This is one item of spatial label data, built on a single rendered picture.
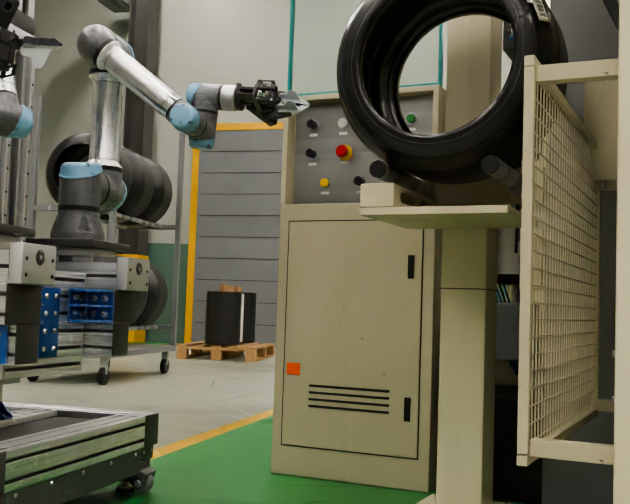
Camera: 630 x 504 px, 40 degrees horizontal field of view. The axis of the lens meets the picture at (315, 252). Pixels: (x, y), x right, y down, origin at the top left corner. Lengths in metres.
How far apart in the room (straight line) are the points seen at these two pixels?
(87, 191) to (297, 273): 0.78
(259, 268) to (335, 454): 9.18
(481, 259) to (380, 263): 0.46
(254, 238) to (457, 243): 9.64
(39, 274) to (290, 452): 1.23
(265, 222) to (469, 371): 9.66
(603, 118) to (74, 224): 1.44
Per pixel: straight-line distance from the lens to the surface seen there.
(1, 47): 1.84
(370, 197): 2.15
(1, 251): 2.02
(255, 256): 11.98
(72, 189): 2.53
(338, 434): 2.85
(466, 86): 2.52
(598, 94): 2.37
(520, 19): 2.13
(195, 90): 2.61
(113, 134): 2.70
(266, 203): 12.00
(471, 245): 2.44
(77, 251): 2.49
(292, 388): 2.91
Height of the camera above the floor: 0.55
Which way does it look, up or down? 4 degrees up
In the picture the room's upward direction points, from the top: 2 degrees clockwise
